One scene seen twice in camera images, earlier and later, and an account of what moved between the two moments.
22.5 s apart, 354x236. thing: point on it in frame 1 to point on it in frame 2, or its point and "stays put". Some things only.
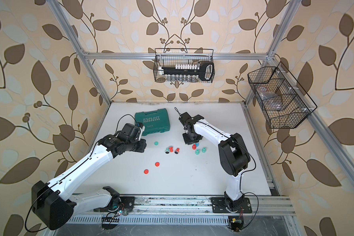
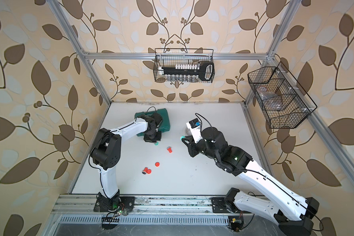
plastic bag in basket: (270, 100) stays put
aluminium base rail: (183, 210) stays put
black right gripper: (187, 141) to (192, 145)
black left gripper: (142, 146) to (158, 139)
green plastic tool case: (154, 121) stays put
